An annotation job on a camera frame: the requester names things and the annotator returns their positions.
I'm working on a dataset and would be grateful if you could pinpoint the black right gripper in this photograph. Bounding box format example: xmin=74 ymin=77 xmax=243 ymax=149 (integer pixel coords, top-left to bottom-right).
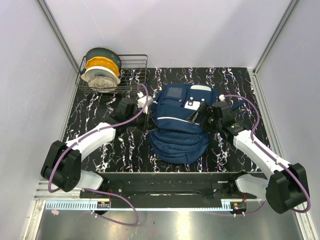
xmin=186 ymin=102 xmax=222 ymax=137

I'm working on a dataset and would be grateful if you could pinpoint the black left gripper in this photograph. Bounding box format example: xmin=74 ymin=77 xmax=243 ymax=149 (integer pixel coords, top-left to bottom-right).
xmin=126 ymin=108 xmax=159 ymax=133

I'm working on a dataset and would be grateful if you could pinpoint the navy blue student backpack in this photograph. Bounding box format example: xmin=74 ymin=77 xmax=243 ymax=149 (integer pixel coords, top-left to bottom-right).
xmin=148 ymin=83 xmax=247 ymax=165

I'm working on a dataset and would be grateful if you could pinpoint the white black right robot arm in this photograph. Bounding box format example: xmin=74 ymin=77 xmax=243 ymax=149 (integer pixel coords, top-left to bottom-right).
xmin=184 ymin=100 xmax=311 ymax=214

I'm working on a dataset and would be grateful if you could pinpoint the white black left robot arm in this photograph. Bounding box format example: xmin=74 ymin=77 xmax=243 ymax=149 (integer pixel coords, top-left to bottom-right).
xmin=40 ymin=95 xmax=153 ymax=198

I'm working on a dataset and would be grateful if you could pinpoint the speckled grey plate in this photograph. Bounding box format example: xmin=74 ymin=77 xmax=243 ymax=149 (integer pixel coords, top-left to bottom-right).
xmin=88 ymin=76 xmax=118 ymax=93

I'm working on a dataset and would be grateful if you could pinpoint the yellow plate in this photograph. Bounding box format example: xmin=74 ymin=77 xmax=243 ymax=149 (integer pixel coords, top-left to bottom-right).
xmin=85 ymin=56 xmax=120 ymax=77

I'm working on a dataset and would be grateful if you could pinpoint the dark green plate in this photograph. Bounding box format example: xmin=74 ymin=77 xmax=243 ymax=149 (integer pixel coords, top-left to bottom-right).
xmin=85 ymin=47 xmax=122 ymax=69

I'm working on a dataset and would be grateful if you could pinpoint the small pink eraser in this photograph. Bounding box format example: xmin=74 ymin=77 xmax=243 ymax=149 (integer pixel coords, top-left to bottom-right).
xmin=51 ymin=209 xmax=60 ymax=216

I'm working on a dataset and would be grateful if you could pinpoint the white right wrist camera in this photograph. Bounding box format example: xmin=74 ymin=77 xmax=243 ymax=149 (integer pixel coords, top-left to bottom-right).
xmin=218 ymin=94 xmax=226 ymax=102

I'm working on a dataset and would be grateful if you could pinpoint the dark wire dish rack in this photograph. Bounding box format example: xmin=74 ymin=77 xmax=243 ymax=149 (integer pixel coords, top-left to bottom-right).
xmin=75 ymin=54 xmax=148 ymax=94

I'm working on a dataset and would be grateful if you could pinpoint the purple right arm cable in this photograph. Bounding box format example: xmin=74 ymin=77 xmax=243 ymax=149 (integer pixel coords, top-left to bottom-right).
xmin=223 ymin=94 xmax=312 ymax=217

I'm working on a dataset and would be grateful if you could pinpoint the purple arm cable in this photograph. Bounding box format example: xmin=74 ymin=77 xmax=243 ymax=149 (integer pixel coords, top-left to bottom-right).
xmin=223 ymin=94 xmax=312 ymax=217
xmin=47 ymin=83 xmax=150 ymax=227

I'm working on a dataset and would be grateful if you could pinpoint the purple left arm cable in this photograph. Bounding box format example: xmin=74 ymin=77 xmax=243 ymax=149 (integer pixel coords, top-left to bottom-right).
xmin=47 ymin=83 xmax=150 ymax=227

